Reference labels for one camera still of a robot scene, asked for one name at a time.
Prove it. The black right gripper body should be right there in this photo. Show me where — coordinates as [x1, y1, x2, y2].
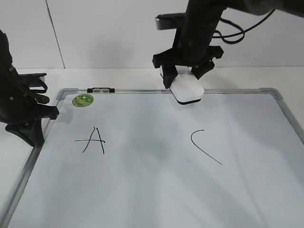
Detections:
[152, 45, 224, 68]

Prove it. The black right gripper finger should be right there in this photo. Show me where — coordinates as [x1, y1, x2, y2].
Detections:
[161, 65, 178, 89]
[191, 60, 215, 80]

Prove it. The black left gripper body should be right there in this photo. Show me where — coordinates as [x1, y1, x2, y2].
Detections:
[0, 67, 59, 147]

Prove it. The white whiteboard eraser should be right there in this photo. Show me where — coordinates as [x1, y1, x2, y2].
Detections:
[160, 66, 204, 105]

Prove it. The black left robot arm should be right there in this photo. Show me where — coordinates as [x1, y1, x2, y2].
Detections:
[0, 32, 59, 147]

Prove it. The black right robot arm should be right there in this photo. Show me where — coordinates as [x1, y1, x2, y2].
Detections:
[152, 0, 304, 89]

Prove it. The round green magnet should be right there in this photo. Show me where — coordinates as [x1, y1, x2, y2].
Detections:
[72, 94, 94, 107]

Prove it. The black board hanging clip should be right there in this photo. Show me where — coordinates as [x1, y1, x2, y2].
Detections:
[87, 87, 115, 93]

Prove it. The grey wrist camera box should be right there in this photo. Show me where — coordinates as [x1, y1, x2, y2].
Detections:
[155, 13, 185, 30]

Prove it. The white whiteboard with aluminium frame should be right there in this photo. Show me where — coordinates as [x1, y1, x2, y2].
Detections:
[0, 88, 304, 228]

